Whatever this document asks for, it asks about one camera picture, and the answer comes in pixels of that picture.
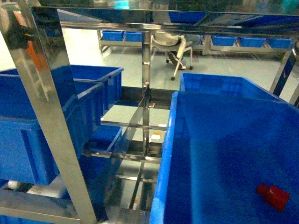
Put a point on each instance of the red block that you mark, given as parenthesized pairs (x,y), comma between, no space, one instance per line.
(273,196)

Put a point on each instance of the blue bin right shelf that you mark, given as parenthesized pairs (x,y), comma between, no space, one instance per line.
(216,151)

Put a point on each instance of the blue bin shelf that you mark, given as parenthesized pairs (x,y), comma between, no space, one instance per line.
(216,151)
(24,152)

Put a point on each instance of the blue bin left shelf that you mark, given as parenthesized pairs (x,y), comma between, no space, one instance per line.
(24,152)

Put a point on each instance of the near steel shelf rack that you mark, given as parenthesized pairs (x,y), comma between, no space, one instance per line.
(33,34)

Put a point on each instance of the blue bin behind right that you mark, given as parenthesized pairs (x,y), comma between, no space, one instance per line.
(221,85)

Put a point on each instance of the blue bin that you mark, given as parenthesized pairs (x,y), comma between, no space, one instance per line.
(221,85)
(92,88)

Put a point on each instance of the blue bin behind left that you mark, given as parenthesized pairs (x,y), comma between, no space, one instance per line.
(92,88)

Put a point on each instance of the white office chair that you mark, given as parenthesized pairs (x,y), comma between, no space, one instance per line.
(174,46)

